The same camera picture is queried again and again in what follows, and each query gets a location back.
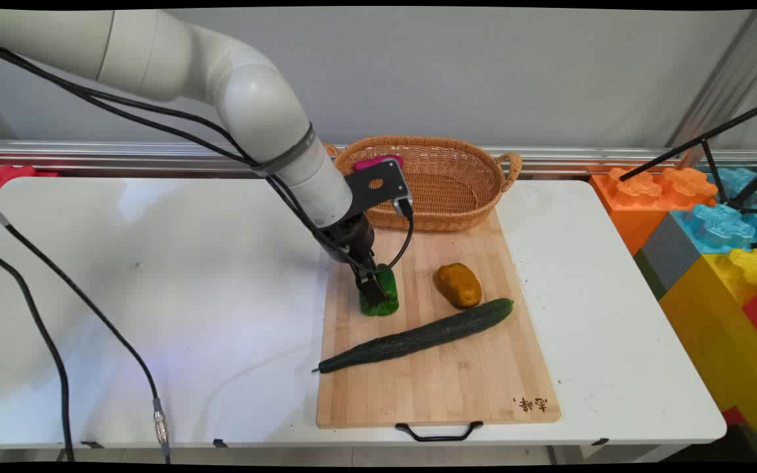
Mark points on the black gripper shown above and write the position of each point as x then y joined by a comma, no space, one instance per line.
349,238

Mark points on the long dark green cucumber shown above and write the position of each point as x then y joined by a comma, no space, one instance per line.
418,336

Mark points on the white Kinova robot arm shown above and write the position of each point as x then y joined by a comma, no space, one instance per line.
155,52

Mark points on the green bell pepper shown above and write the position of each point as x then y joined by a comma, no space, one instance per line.
388,279

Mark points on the brown potato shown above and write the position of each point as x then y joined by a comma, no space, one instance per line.
458,286

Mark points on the bamboo cutting board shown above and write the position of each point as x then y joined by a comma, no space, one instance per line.
437,381

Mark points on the magenta eggplant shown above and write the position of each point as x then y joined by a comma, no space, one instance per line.
368,162

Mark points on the woven wicker basket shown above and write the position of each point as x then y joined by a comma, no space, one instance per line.
451,187

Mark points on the orange foam block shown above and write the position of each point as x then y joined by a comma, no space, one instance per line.
641,197

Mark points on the grey foam block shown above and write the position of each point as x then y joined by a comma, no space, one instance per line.
671,256

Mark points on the blue foam block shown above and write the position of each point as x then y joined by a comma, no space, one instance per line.
720,226

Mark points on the black tripod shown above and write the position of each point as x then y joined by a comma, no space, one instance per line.
713,141

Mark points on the red foam puzzle block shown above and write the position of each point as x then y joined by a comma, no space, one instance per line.
7,176

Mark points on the black wrist camera mount plate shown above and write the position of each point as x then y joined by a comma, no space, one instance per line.
378,182

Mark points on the aluminium rail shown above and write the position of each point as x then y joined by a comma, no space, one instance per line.
122,157

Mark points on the slanted aluminium post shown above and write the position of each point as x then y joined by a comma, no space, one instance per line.
727,79

